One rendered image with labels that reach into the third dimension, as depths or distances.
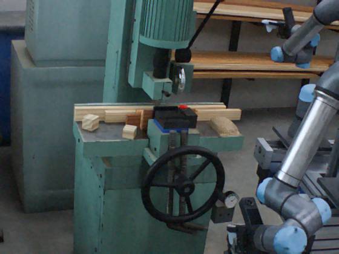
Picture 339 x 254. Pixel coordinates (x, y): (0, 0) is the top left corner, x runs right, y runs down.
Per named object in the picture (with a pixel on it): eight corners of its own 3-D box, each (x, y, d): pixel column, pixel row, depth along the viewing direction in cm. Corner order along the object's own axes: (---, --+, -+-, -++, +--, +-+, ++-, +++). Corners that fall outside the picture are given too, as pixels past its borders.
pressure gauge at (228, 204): (222, 213, 179) (226, 194, 176) (218, 207, 182) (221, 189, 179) (236, 211, 181) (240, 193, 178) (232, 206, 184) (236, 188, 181)
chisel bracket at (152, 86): (152, 104, 170) (154, 81, 167) (140, 91, 182) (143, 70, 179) (171, 104, 173) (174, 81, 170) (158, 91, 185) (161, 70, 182)
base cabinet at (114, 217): (95, 330, 190) (102, 190, 164) (71, 250, 239) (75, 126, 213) (192, 315, 206) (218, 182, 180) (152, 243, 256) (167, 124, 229)
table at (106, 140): (87, 171, 148) (88, 154, 146) (71, 132, 174) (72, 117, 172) (254, 161, 170) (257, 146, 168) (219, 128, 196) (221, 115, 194)
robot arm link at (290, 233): (315, 244, 115) (292, 263, 112) (290, 240, 125) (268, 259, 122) (302, 219, 114) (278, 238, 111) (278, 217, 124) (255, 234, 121)
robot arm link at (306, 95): (290, 110, 205) (296, 81, 200) (312, 110, 211) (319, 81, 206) (306, 121, 195) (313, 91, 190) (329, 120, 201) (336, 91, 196)
